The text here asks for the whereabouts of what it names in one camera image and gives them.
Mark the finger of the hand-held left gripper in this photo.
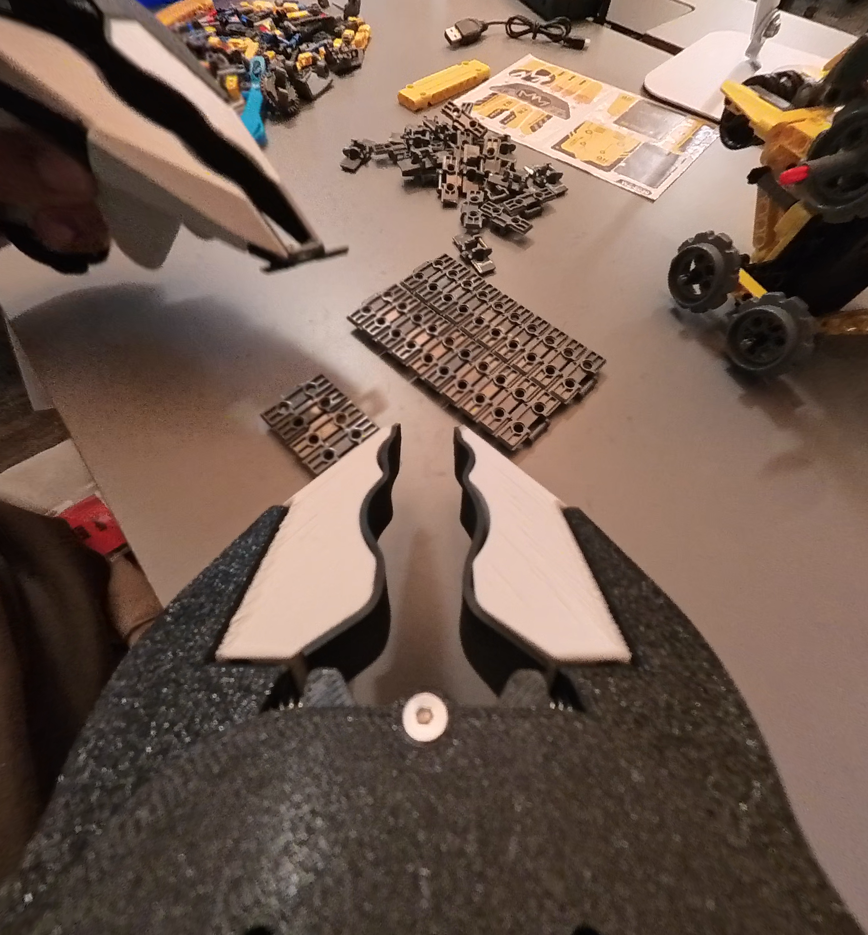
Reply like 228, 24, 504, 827
105, 16, 325, 249
0, 13, 296, 258

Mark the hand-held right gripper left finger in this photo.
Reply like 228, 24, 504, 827
215, 422, 403, 676

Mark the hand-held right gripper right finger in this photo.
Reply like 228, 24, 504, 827
452, 426, 634, 667

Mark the short dark grey track strip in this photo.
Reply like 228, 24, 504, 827
261, 374, 381, 481

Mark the dark grey track link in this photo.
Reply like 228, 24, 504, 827
453, 232, 496, 276
261, 243, 350, 275

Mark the person's left hand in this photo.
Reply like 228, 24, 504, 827
0, 124, 111, 258

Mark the teal brick separator tool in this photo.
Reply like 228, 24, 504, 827
240, 55, 270, 146

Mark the pile of yellow black bricks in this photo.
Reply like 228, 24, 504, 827
171, 0, 374, 121

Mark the red packet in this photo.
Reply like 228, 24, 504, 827
61, 495, 130, 562

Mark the long yellow brick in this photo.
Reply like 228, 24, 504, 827
397, 60, 492, 111

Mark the pile of loose track links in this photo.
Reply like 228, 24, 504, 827
340, 102, 569, 236

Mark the yellow black sticker sheet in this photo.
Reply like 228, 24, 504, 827
452, 53, 720, 202

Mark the yellow black brick vehicle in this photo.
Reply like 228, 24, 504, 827
668, 29, 868, 378

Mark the white book stand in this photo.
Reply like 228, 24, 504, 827
642, 0, 844, 124

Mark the black usb cable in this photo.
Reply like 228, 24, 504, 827
445, 15, 592, 54

